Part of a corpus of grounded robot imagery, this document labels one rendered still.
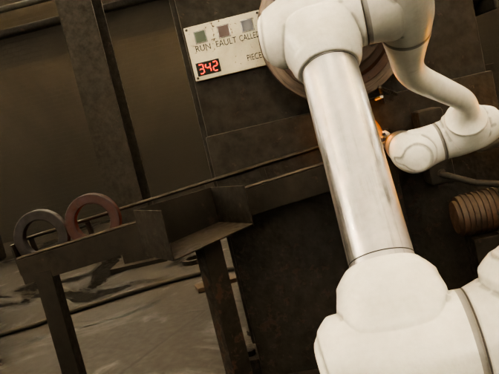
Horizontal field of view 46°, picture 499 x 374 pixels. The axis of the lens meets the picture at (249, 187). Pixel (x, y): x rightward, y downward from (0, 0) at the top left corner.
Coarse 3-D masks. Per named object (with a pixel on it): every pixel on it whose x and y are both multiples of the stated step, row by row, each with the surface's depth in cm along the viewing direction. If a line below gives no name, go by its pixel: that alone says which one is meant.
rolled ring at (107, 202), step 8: (80, 200) 194; (88, 200) 194; (96, 200) 194; (104, 200) 194; (112, 200) 196; (72, 208) 194; (80, 208) 196; (104, 208) 194; (112, 208) 194; (72, 216) 195; (112, 216) 194; (120, 216) 196; (72, 224) 195; (112, 224) 195; (120, 224) 196; (72, 232) 196; (80, 232) 197
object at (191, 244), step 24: (216, 192) 180; (240, 192) 168; (144, 216) 163; (168, 216) 175; (192, 216) 179; (216, 216) 183; (240, 216) 171; (144, 240) 168; (168, 240) 153; (192, 240) 169; (216, 240) 160; (216, 264) 168; (216, 288) 168; (216, 312) 170; (240, 336) 172; (240, 360) 171
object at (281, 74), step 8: (264, 0) 181; (272, 0) 181; (264, 8) 182; (272, 72) 184; (280, 72) 184; (384, 72) 183; (392, 72) 182; (280, 80) 184; (288, 80) 184; (376, 80) 183; (384, 80) 183; (288, 88) 184; (296, 88) 184; (368, 88) 183; (376, 88) 183; (304, 96) 185
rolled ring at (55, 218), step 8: (24, 216) 196; (32, 216) 195; (40, 216) 195; (48, 216) 195; (56, 216) 195; (16, 224) 196; (24, 224) 196; (56, 224) 195; (64, 224) 196; (16, 232) 196; (24, 232) 197; (64, 232) 196; (16, 240) 197; (24, 240) 197; (64, 240) 196; (16, 248) 197; (24, 248) 197
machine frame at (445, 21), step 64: (192, 0) 197; (256, 0) 196; (448, 0) 194; (448, 64) 196; (256, 128) 196; (384, 128) 194; (448, 192) 196; (256, 256) 202; (320, 256) 201; (448, 256) 199; (256, 320) 204; (320, 320) 203
